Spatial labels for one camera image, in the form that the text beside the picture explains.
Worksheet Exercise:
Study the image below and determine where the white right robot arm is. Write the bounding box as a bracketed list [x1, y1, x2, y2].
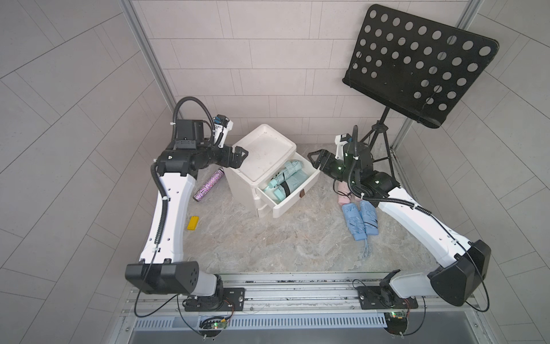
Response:
[308, 127, 491, 308]

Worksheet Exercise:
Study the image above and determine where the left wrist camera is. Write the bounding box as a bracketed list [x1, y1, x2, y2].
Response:
[213, 115, 233, 148]

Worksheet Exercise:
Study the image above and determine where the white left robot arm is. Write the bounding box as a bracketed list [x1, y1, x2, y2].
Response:
[125, 96, 249, 310]

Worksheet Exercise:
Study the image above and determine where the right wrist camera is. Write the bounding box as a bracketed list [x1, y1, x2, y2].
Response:
[335, 134, 351, 160]

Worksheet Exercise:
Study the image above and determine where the pink folded umbrella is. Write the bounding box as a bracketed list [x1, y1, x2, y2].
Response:
[350, 194, 361, 203]
[337, 181, 351, 206]

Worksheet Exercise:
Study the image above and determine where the pink folded umbrella right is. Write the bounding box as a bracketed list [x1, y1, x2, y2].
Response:
[350, 194, 361, 203]

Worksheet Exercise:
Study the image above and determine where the left circuit board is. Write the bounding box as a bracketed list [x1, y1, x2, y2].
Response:
[199, 316, 230, 331]

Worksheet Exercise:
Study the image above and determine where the blue folded umbrella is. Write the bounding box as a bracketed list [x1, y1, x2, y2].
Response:
[342, 203, 368, 241]
[360, 200, 379, 257]

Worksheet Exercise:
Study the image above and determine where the aluminium rail base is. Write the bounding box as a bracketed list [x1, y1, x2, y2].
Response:
[112, 272, 471, 341]

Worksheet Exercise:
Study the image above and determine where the right circuit board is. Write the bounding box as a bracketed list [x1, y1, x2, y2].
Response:
[384, 312, 408, 336]

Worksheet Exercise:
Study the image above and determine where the white drawer cabinet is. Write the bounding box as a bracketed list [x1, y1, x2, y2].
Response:
[224, 124, 296, 218]

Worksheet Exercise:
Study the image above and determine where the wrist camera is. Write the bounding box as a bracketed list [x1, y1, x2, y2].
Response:
[335, 134, 351, 160]
[213, 115, 233, 148]

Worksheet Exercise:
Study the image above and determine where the black music stand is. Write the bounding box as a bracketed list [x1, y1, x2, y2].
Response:
[330, 3, 500, 183]

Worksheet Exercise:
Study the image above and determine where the purple glitter bottle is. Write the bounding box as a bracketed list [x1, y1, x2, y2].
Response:
[193, 169, 225, 202]

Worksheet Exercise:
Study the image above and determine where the pink folded umbrella left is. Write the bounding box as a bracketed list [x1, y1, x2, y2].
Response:
[337, 181, 351, 206]

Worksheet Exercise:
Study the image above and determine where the white top drawer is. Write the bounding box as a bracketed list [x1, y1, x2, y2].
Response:
[256, 153, 320, 218]

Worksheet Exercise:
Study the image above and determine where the mint green umbrella black band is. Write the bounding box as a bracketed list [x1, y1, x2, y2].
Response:
[273, 170, 309, 202]

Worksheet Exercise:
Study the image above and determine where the circuit board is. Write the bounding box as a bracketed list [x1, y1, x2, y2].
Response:
[199, 316, 230, 331]
[384, 312, 408, 336]

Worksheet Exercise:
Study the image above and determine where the yellow flat block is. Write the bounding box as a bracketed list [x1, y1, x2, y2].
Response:
[187, 216, 200, 231]

